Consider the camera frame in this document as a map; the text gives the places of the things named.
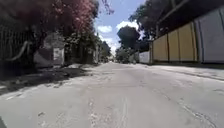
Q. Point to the pale concrete sidewalk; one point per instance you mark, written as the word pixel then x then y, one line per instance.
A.
pixel 200 70

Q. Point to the grey concrete road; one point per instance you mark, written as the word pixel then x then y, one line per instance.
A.
pixel 126 96

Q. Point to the row of green trees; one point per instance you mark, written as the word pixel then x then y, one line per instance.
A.
pixel 86 50

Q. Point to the tall dark tree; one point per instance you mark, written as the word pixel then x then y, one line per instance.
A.
pixel 151 15

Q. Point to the dark dirt verge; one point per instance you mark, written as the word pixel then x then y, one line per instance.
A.
pixel 40 77

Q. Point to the round dark tree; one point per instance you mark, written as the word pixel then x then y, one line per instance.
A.
pixel 127 36

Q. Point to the yellow panel wall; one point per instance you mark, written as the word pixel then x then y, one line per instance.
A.
pixel 181 43

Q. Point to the pink flowering tree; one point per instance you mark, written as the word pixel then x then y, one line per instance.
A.
pixel 66 15

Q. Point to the low white wall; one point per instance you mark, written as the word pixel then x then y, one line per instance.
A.
pixel 57 56

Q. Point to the dark metal fence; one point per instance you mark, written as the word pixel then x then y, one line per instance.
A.
pixel 13 46

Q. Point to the small white wall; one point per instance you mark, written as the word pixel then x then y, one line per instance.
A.
pixel 144 57

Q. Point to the dark building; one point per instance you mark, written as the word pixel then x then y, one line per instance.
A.
pixel 190 15

